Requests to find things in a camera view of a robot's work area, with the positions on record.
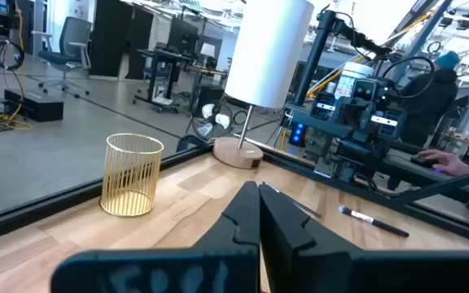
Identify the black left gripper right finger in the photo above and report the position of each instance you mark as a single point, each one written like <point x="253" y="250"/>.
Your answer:
<point x="299" y="264"/>

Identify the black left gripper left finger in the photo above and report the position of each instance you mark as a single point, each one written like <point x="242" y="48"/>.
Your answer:
<point x="218" y="268"/>

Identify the thick black flat-head makeup brush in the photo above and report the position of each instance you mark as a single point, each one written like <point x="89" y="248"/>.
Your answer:
<point x="375" y="221"/>

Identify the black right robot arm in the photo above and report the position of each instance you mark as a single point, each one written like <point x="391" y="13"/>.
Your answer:
<point x="318" y="53"/>

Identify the white canister colourful label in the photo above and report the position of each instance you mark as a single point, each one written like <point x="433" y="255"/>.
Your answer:
<point x="352" y="79"/>

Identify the blue-lit black device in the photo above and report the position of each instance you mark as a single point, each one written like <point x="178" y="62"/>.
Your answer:
<point x="296" y="134"/>

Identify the black computer mouse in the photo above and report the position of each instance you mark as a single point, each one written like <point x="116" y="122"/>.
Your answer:
<point x="422" y="160"/>

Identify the person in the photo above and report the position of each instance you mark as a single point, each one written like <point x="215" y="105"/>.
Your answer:
<point x="434" y="97"/>

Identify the dark grey side desk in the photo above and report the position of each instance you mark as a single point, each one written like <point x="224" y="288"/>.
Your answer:
<point x="417" y="173"/>

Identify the person's hand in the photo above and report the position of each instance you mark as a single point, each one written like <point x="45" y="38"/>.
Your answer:
<point x="448" y="162"/>

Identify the white shade lamp wooden base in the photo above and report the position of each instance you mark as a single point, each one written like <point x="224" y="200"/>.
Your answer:
<point x="267" y="53"/>

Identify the black floor fan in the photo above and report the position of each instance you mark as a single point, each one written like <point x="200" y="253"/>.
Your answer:
<point x="212" y="121"/>

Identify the black-legged desk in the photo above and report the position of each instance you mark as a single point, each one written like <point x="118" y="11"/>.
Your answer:
<point x="165" y="57"/>

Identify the black box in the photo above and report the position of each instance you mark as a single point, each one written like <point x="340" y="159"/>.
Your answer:
<point x="35" y="106"/>

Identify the black cabinet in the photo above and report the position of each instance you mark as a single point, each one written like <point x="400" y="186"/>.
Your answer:
<point x="110" y="36"/>

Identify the grey office chair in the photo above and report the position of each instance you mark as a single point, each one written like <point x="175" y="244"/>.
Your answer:
<point x="69" y="53"/>

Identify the black table frame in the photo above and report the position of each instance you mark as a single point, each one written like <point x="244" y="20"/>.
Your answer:
<point x="55" y="197"/>

